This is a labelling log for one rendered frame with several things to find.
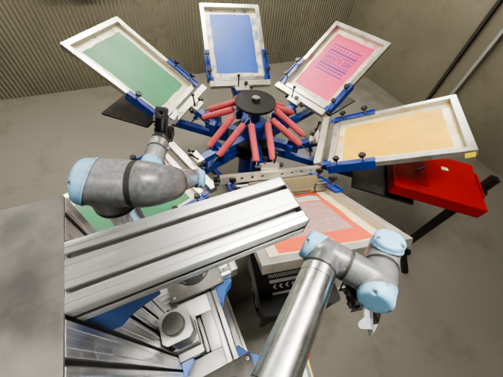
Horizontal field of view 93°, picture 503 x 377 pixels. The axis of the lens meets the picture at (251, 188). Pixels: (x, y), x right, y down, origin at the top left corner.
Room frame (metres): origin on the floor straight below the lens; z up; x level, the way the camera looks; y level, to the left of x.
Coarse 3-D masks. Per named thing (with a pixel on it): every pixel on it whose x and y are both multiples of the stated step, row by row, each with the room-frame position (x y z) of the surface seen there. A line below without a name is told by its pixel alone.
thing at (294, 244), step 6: (306, 228) 0.54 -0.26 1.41; (312, 228) 0.54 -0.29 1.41; (300, 234) 0.49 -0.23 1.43; (306, 234) 0.50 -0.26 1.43; (288, 240) 0.45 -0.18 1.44; (294, 240) 0.45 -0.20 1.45; (300, 240) 0.45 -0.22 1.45; (276, 246) 0.41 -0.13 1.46; (282, 246) 0.41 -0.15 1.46; (288, 246) 0.42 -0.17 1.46; (294, 246) 0.42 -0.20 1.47; (300, 246) 0.42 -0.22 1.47; (282, 252) 0.38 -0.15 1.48
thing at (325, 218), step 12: (312, 192) 0.90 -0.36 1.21; (300, 204) 0.75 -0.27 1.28; (312, 204) 0.76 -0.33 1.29; (324, 204) 0.76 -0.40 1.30; (312, 216) 0.64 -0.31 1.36; (324, 216) 0.64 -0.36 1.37; (336, 216) 0.64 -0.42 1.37; (324, 228) 0.54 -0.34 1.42; (336, 228) 0.55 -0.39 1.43; (348, 228) 0.55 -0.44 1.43; (360, 228) 0.55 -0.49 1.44; (336, 240) 0.47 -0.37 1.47; (348, 240) 0.47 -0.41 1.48
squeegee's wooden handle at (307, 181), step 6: (264, 180) 0.88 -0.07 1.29; (288, 180) 0.89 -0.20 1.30; (294, 180) 0.90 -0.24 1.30; (300, 180) 0.91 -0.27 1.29; (306, 180) 0.92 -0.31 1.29; (312, 180) 0.93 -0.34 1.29; (288, 186) 0.87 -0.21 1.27; (294, 186) 0.88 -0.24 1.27; (300, 186) 0.89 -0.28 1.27; (306, 186) 0.90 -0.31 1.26; (312, 186) 0.91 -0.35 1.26
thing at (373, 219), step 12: (336, 192) 0.85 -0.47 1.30; (348, 204) 0.73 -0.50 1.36; (360, 216) 0.65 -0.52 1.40; (372, 216) 0.61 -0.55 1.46; (384, 228) 0.54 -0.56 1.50; (396, 228) 0.53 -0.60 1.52; (408, 240) 0.46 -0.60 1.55; (264, 252) 0.35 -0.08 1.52; (360, 252) 0.39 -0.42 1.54; (264, 264) 0.30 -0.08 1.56; (276, 264) 0.30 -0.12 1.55; (288, 264) 0.31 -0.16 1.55; (300, 264) 0.32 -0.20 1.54
